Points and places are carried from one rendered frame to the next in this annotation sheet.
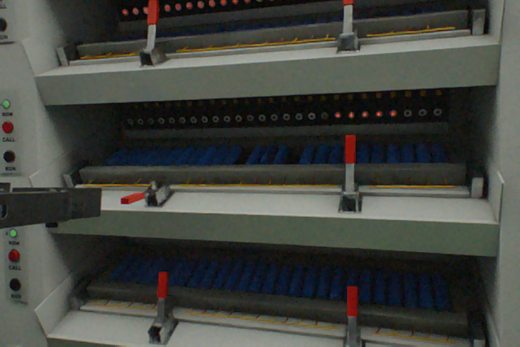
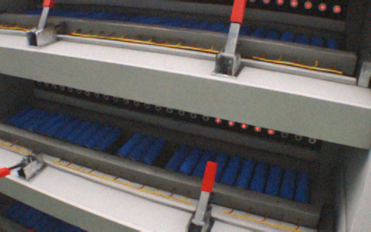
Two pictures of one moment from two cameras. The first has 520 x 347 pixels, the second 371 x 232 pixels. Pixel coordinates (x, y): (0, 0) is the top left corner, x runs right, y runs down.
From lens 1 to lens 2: 0.21 m
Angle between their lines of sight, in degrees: 6
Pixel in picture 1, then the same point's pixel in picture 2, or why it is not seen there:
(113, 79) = (5, 53)
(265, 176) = (128, 173)
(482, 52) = (362, 114)
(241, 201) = (97, 197)
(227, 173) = (94, 161)
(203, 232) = (61, 214)
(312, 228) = not seen: outside the picture
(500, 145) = (355, 217)
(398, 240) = not seen: outside the picture
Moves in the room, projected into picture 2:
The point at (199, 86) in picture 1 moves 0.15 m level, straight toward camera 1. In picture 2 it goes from (72, 75) to (28, 84)
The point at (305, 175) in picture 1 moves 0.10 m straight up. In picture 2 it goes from (166, 183) to (177, 110)
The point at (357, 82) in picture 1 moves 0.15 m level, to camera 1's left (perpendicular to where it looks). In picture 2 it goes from (229, 111) to (92, 88)
